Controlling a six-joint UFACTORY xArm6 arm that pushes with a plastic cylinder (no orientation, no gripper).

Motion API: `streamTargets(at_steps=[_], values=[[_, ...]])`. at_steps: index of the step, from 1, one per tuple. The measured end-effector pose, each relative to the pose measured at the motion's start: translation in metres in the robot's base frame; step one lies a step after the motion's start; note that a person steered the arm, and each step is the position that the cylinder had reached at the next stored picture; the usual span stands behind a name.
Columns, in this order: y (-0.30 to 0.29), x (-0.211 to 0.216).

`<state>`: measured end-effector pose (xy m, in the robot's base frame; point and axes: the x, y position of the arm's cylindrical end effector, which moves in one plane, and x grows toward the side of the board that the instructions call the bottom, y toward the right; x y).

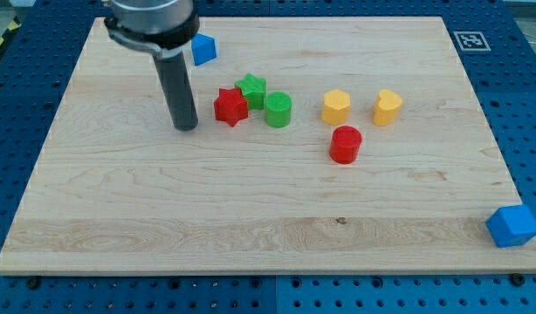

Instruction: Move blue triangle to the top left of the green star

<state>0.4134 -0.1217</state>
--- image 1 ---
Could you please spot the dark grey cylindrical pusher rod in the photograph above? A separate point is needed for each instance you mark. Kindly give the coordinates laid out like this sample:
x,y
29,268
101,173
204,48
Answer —
x,y
174,79

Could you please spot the blue triangle block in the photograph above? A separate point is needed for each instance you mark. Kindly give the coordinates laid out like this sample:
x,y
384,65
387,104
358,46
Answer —
x,y
203,49

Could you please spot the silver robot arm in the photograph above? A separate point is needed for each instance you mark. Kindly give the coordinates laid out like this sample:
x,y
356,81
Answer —
x,y
161,28

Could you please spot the red star block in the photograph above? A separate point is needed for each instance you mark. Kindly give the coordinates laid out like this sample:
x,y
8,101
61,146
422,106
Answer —
x,y
231,106

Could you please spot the green star block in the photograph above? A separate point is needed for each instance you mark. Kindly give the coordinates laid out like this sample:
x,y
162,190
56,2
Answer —
x,y
253,88

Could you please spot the green cylinder block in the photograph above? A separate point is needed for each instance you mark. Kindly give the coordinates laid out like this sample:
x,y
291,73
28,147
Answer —
x,y
278,106

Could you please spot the yellow black hazard tape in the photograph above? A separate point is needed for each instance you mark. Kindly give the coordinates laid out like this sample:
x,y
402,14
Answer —
x,y
8,35

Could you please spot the yellow hexagon block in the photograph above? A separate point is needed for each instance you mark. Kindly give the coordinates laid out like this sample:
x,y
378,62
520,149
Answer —
x,y
336,107

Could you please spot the wooden board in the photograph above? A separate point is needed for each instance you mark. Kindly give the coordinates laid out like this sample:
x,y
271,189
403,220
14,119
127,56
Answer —
x,y
117,191

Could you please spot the red cylinder block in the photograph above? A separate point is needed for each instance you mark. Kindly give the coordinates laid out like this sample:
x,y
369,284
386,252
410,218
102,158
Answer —
x,y
345,144

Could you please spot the yellow heart block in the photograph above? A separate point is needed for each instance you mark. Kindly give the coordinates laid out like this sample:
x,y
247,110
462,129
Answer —
x,y
387,107

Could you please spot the white fiducial marker tag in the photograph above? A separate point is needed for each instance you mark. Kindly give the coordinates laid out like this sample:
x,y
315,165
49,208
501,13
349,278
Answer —
x,y
471,41

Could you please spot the blue cube block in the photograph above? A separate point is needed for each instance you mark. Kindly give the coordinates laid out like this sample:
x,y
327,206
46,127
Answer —
x,y
512,226

